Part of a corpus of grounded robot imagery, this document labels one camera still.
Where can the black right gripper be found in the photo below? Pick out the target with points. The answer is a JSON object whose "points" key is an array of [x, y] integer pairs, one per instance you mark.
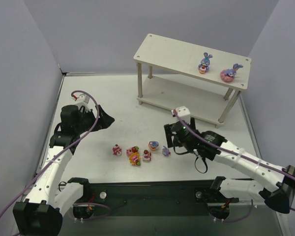
{"points": [[170, 133]]}

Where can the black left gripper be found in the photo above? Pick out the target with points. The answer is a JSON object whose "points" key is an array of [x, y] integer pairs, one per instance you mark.
{"points": [[93, 117]]}

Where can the purple bunny holding cupcake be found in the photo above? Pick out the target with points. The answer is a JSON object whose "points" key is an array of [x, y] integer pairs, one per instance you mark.
{"points": [[203, 67]]}

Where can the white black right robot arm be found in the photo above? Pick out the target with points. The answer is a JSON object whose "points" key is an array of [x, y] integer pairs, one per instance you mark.
{"points": [[272, 184]]}

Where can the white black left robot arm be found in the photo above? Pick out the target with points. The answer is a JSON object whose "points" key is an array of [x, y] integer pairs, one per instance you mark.
{"points": [[41, 213]]}

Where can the light wooden two-tier shelf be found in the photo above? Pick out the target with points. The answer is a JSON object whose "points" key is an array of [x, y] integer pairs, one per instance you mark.
{"points": [[168, 77]]}

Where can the small purple bunny toy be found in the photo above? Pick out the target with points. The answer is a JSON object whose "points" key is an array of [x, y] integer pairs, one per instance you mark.
{"points": [[165, 151]]}

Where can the pink bear strawberry toy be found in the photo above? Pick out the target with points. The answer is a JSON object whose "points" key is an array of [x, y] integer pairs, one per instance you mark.
{"points": [[117, 150]]}

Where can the white strawberry cake slice toy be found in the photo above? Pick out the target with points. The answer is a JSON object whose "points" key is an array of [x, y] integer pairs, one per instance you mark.
{"points": [[146, 155]]}

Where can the pink strawberry cake toy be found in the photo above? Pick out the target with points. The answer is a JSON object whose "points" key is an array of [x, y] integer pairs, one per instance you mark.
{"points": [[132, 150]]}

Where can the pink bear yellow flower toy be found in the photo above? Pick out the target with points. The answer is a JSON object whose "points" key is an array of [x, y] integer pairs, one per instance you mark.
{"points": [[135, 159]]}

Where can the purple bunny on pink donut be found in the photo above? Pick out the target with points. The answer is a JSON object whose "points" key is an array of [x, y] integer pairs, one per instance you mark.
{"points": [[228, 75]]}

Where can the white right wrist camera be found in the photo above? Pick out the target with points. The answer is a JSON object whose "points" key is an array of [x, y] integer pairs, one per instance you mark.
{"points": [[181, 113]]}

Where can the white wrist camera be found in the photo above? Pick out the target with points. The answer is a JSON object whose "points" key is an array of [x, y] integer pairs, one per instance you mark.
{"points": [[181, 113], [82, 101]]}

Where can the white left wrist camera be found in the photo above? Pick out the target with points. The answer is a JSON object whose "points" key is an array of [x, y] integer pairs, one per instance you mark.
{"points": [[82, 101]]}

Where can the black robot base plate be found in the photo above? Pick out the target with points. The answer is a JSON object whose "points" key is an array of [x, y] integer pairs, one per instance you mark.
{"points": [[161, 198]]}

